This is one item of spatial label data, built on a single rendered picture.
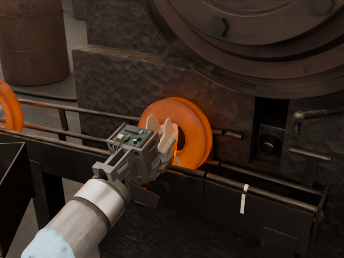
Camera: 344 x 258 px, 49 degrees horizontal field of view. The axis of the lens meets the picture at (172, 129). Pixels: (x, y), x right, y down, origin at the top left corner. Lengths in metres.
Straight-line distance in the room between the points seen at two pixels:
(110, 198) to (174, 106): 0.24
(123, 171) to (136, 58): 0.29
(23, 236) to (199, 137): 1.16
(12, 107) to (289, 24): 0.76
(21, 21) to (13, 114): 2.31
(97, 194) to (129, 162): 0.08
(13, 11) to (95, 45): 2.40
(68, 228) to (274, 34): 0.36
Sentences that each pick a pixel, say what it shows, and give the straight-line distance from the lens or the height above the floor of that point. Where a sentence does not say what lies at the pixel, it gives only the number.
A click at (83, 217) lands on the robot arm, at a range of 0.55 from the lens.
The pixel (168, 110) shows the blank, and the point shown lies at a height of 0.80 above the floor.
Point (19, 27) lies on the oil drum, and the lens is 3.32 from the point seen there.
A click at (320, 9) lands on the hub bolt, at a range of 0.44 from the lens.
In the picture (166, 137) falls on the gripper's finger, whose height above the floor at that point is 0.77.
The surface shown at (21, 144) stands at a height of 0.72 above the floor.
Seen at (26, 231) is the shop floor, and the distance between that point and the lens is 1.76.
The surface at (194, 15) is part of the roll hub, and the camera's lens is 0.50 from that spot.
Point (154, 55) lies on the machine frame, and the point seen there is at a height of 0.87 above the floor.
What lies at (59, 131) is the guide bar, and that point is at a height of 0.66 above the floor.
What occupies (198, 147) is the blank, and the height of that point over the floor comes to 0.74.
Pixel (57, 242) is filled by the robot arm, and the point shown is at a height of 0.74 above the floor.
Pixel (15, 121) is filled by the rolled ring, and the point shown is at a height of 0.68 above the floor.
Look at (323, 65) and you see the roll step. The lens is 0.53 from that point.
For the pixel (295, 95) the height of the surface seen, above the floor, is 0.89.
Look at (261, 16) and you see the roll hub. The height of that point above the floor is 1.01.
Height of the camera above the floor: 1.09
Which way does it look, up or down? 26 degrees down
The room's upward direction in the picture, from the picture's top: straight up
